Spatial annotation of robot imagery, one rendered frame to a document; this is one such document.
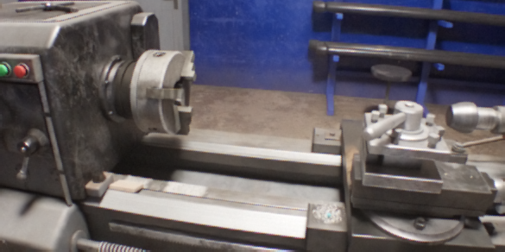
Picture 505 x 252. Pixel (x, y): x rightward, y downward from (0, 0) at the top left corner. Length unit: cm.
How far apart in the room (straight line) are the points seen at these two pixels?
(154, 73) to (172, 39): 334
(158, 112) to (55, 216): 41
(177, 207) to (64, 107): 40
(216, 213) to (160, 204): 16
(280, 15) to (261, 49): 44
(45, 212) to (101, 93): 37
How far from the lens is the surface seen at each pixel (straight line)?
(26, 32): 101
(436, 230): 87
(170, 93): 99
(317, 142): 128
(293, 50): 408
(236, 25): 412
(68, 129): 101
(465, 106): 108
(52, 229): 112
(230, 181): 131
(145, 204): 106
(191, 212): 101
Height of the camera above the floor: 148
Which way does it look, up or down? 24 degrees down
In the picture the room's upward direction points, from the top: 1 degrees clockwise
